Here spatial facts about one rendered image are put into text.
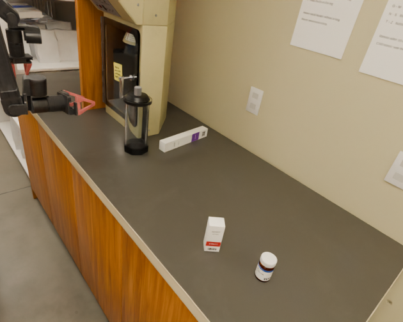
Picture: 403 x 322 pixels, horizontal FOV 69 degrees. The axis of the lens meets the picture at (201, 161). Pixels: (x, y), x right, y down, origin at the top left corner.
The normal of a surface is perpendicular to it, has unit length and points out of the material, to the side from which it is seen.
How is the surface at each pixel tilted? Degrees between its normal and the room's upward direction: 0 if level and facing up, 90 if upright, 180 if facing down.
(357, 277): 0
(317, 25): 90
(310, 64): 90
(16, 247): 0
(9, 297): 0
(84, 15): 90
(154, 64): 90
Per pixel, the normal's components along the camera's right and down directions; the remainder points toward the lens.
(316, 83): -0.75, 0.25
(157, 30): 0.65, 0.48
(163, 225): 0.15, -0.84
